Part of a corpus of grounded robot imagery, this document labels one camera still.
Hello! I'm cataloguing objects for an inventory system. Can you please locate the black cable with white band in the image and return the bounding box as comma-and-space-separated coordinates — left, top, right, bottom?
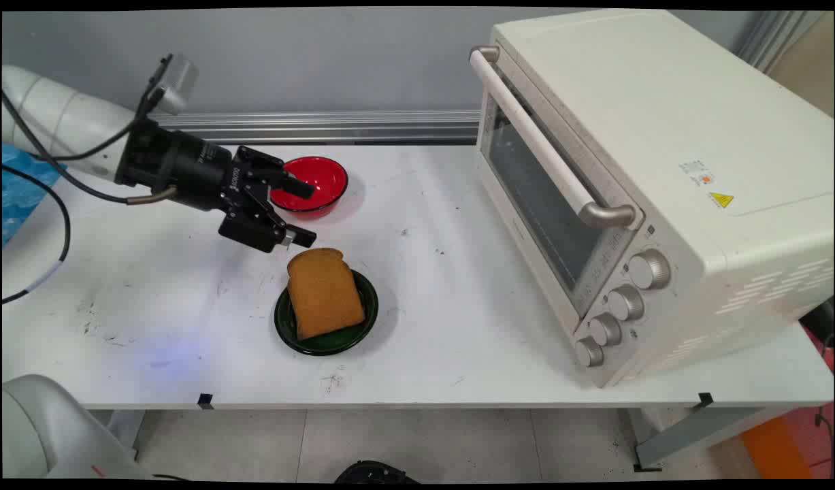
2, 91, 180, 305

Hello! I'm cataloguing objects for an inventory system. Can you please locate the white table leg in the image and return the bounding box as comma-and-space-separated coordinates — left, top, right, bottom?
108, 410, 146, 457

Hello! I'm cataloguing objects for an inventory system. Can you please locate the aluminium rail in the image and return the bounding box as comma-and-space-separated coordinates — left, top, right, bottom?
148, 110, 481, 145

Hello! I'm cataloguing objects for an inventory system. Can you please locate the brown bread slice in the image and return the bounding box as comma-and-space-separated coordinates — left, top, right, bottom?
286, 248, 366, 341

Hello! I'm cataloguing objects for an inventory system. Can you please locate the large silver oven knob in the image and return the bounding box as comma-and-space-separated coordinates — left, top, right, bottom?
628, 249, 671, 290

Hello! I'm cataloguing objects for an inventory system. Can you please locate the aluminium profile post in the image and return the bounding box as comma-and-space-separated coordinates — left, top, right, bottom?
736, 10, 809, 74

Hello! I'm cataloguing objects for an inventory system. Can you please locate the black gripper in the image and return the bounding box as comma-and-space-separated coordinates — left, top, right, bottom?
116, 118, 316, 254

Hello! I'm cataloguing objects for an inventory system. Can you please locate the red bowl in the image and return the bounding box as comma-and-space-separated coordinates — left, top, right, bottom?
269, 156, 349, 220

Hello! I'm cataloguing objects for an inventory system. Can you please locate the grey rounded robot base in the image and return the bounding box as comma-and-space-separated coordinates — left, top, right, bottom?
2, 374, 152, 479

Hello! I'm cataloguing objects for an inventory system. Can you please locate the dark green plate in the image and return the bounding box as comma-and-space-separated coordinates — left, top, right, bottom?
274, 269, 379, 357

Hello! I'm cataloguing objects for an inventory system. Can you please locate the plain black camera cable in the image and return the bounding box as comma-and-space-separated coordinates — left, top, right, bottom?
29, 58, 173, 162

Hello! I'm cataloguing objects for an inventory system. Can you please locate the cream oven door with handle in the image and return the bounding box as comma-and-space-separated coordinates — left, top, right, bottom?
469, 46, 646, 338

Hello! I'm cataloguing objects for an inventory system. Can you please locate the grey table leg brace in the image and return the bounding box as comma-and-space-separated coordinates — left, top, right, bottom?
632, 407, 799, 472

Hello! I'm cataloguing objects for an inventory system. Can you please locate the cream toaster oven body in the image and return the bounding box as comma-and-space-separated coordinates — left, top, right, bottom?
475, 8, 834, 389

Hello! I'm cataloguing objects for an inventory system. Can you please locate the blue plastic bag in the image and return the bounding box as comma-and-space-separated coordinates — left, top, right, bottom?
2, 143, 64, 247

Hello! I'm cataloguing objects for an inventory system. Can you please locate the orange box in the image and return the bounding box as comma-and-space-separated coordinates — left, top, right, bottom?
740, 415, 814, 479

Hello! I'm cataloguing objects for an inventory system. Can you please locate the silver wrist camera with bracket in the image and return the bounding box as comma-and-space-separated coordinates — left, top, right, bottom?
137, 53, 200, 120

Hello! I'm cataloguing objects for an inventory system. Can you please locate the black object on floor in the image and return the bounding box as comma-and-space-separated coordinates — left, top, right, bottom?
333, 461, 421, 484

